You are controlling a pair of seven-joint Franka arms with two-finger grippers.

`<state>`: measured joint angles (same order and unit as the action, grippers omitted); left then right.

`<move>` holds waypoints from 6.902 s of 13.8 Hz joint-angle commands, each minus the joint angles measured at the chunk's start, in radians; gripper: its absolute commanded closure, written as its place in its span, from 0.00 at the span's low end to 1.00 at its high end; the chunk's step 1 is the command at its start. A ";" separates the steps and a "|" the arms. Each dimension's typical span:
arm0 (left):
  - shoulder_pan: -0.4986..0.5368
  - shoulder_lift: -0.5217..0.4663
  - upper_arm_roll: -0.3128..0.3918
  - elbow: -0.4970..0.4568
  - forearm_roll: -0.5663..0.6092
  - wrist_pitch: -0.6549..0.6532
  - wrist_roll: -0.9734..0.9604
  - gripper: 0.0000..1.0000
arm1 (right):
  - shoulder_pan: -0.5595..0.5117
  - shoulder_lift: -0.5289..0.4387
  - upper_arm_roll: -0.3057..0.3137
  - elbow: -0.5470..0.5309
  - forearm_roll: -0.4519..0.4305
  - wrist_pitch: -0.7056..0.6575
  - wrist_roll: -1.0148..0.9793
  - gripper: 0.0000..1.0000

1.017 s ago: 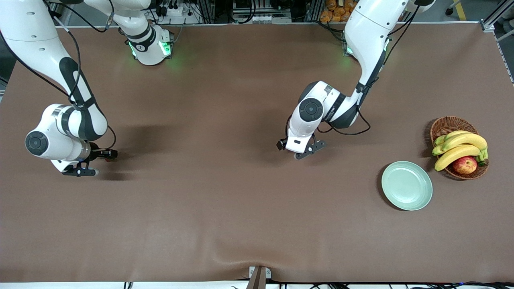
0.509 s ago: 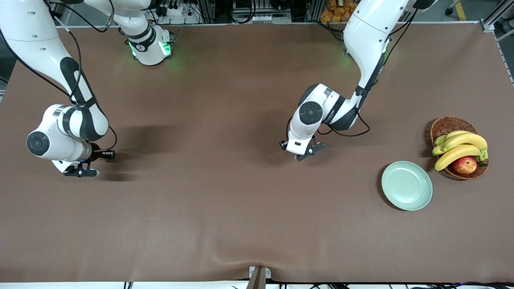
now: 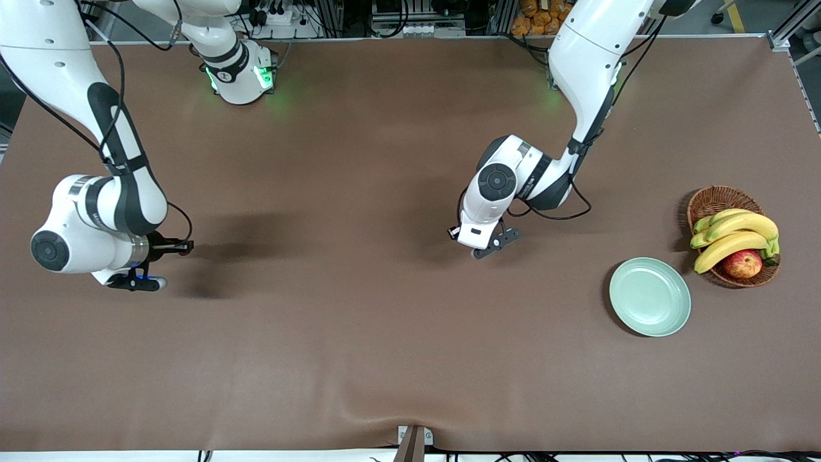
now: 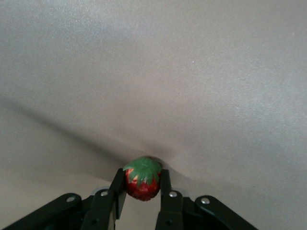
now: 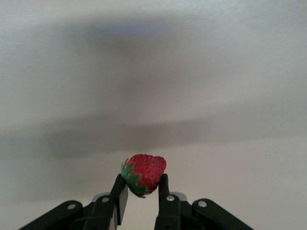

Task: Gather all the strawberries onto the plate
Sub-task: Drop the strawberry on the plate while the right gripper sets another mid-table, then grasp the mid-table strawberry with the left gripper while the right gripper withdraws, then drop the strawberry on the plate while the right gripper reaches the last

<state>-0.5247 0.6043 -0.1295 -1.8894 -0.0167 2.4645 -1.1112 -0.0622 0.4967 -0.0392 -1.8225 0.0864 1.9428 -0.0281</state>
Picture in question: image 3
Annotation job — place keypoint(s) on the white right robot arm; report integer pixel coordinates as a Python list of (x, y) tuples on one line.
[(58, 64)]

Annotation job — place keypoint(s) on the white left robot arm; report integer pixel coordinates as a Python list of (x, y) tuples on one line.
[(590, 51)]

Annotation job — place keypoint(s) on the yellow banana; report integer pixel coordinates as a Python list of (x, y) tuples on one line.
[(728, 249), (698, 241), (747, 223), (703, 223)]

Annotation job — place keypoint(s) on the pale green round plate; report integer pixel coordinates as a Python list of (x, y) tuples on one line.
[(650, 296)]

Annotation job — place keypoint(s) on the metal table clamp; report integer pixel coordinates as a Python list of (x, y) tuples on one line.
[(410, 449)]

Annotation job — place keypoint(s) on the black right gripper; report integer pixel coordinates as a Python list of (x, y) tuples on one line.
[(158, 246)]

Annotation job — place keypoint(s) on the aluminium frame post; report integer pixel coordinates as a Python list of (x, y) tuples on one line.
[(779, 40)]

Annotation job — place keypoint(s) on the white terminal strip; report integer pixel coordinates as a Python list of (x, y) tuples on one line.
[(417, 29)]

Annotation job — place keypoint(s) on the red yellow apple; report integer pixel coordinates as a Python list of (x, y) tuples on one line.
[(743, 264)]

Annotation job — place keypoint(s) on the brown wicker basket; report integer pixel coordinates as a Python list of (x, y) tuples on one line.
[(718, 199)]

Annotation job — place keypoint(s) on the white power strip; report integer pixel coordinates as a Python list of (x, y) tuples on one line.
[(282, 18)]

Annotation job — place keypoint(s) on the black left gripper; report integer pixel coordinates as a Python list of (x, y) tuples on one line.
[(456, 235)]

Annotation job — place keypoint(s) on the brown table cover sheet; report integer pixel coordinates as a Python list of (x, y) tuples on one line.
[(410, 321)]

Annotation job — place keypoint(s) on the orange packaged buns pile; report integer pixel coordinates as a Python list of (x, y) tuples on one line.
[(532, 19)]

